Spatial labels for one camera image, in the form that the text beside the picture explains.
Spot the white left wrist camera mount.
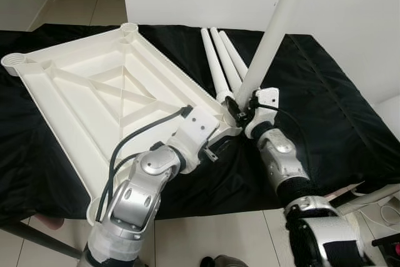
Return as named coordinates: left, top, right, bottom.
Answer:
left=172, top=106, right=219, bottom=174

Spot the grey robot right leg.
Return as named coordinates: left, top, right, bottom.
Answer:
left=200, top=253, right=249, bottom=267

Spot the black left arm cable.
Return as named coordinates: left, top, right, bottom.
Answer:
left=94, top=106, right=193, bottom=224

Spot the dark metal table leg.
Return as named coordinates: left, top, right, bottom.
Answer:
left=0, top=222, right=82, bottom=260

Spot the white floor fan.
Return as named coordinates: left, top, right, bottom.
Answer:
left=337, top=92, right=400, bottom=243

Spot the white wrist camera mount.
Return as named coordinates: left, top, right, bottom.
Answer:
left=245, top=88, right=280, bottom=139
left=172, top=106, right=219, bottom=174

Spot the black fabric table cover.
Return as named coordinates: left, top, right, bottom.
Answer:
left=0, top=24, right=400, bottom=224

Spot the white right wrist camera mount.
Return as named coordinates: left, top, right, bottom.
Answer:
left=245, top=88, right=280, bottom=139

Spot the white plastic table leg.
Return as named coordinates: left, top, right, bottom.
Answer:
left=234, top=0, right=318, bottom=113
left=200, top=28, right=233, bottom=103
left=211, top=27, right=243, bottom=93
left=219, top=29, right=249, bottom=81

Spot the black magenta appliance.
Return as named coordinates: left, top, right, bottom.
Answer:
left=372, top=234, right=400, bottom=264

